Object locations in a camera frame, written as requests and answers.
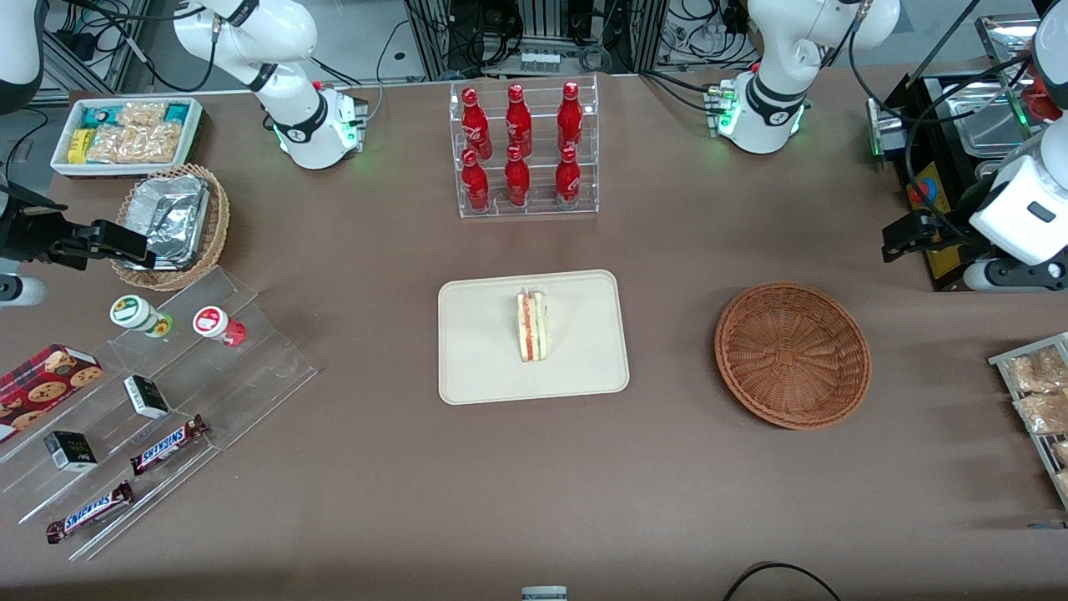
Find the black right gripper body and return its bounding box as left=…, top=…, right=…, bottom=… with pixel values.
left=0, top=184, right=98, bottom=270

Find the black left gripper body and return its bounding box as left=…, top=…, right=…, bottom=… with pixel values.
left=904, top=210, right=970, bottom=250

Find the triangular sandwich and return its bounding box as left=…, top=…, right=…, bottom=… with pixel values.
left=515, top=288, right=550, bottom=364

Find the light wicker basket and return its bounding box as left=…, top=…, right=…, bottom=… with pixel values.
left=108, top=164, right=231, bottom=292

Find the round brown wicker basket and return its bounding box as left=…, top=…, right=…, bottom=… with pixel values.
left=714, top=282, right=873, bottom=431

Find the cream plastic tray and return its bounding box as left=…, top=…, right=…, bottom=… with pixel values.
left=438, top=270, right=631, bottom=406

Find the black food warmer machine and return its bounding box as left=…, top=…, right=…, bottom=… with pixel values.
left=868, top=15, right=1068, bottom=293

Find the green lid cup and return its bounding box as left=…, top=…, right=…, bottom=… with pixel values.
left=109, top=295, right=174, bottom=338

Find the aluminium foil container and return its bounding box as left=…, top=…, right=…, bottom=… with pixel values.
left=117, top=175, right=211, bottom=270

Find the large clear cracker bag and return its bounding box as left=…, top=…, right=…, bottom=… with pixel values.
left=88, top=124, right=182, bottom=164

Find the red lid cup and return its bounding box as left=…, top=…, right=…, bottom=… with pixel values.
left=193, top=306, right=247, bottom=347

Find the small clear cracker bag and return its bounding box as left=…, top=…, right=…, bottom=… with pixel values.
left=117, top=101, right=169, bottom=128

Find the white rectangular snack bin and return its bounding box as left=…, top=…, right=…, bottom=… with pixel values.
left=50, top=97, right=204, bottom=179

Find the small black box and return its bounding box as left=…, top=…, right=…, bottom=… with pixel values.
left=123, top=375, right=171, bottom=419
left=43, top=431, right=98, bottom=472

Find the red cookie box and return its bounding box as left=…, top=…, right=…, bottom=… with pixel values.
left=0, top=344, right=104, bottom=443

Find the clear acrylic stepped display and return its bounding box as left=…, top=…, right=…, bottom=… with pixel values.
left=0, top=265, right=318, bottom=562

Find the red sausage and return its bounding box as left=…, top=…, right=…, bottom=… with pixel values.
left=1023, top=77, right=1064, bottom=124

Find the clear bag of pastry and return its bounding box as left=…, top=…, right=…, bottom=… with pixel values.
left=1005, top=349, right=1068, bottom=393
left=1014, top=392, right=1068, bottom=435

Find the snickers bar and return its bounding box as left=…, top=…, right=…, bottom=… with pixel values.
left=130, top=415, right=209, bottom=477
left=46, top=481, right=135, bottom=544

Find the red cola bottle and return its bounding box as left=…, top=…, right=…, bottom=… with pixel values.
left=555, top=146, right=582, bottom=210
left=505, top=83, right=533, bottom=158
left=461, top=87, right=494, bottom=159
left=557, top=81, right=584, bottom=155
left=461, top=149, right=491, bottom=212
left=504, top=145, right=531, bottom=208

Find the clear acrylic bottle rack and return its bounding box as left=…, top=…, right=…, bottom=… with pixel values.
left=449, top=75, right=600, bottom=220

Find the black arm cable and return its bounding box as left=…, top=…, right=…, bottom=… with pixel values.
left=847, top=0, right=1040, bottom=243

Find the wire rack tray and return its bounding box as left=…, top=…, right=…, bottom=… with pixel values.
left=989, top=332, right=1068, bottom=510

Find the black cable loop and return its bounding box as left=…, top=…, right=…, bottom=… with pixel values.
left=722, top=562, right=844, bottom=601

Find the aluminium frame rack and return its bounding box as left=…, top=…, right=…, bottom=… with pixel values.
left=405, top=0, right=668, bottom=80

